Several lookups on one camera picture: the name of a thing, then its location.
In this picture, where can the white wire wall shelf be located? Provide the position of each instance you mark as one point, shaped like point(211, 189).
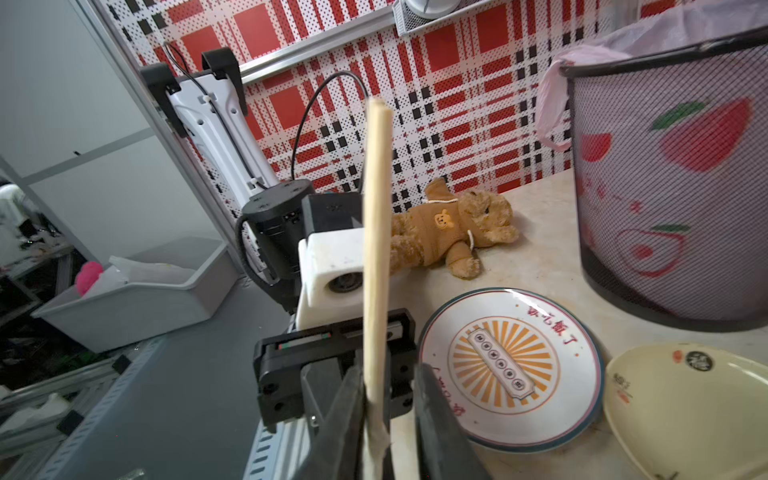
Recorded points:
point(413, 16)

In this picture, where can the brown teddy bear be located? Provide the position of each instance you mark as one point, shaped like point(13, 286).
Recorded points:
point(448, 228)

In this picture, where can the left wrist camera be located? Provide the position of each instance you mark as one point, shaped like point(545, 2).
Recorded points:
point(331, 260)

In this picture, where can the pink plastic bin liner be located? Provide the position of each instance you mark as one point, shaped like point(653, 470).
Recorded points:
point(678, 27)

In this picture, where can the white alarm clock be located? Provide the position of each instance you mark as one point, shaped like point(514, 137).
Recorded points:
point(432, 9)

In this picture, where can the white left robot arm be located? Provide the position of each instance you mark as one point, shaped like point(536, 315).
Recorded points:
point(209, 109)

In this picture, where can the cream plate with flowers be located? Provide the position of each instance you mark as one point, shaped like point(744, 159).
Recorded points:
point(689, 411)

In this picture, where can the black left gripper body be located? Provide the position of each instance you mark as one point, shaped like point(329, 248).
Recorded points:
point(298, 374)

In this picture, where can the white orange patterned plate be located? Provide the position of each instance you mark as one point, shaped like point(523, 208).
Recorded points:
point(519, 371)

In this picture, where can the grey plastic bin outside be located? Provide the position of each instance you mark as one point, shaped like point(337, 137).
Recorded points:
point(138, 311)

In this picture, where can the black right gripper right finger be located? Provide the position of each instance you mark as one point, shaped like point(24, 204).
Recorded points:
point(444, 452)

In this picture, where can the black mesh trash bin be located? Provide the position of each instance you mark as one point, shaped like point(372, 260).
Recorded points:
point(670, 164)

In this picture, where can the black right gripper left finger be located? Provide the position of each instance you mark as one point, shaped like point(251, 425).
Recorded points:
point(334, 407)

